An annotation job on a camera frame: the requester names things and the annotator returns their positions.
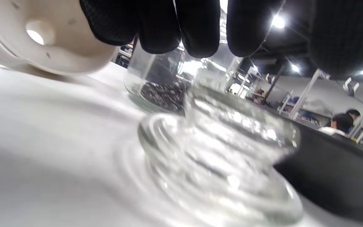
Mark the person's left hand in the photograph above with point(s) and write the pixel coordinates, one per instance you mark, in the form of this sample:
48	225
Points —
159	22

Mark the heap of stored coffee beans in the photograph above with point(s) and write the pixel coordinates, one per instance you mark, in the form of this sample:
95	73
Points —
165	94

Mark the beige plastic funnel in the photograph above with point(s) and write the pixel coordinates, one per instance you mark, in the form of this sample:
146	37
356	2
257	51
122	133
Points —
68	47

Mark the clear glass jar lid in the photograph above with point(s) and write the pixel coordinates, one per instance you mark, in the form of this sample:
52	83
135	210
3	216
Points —
216	157

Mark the clear glass jar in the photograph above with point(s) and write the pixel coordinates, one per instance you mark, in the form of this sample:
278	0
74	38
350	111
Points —
150	72

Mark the black desk partition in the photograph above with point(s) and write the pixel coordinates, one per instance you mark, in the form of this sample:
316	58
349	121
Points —
332	176

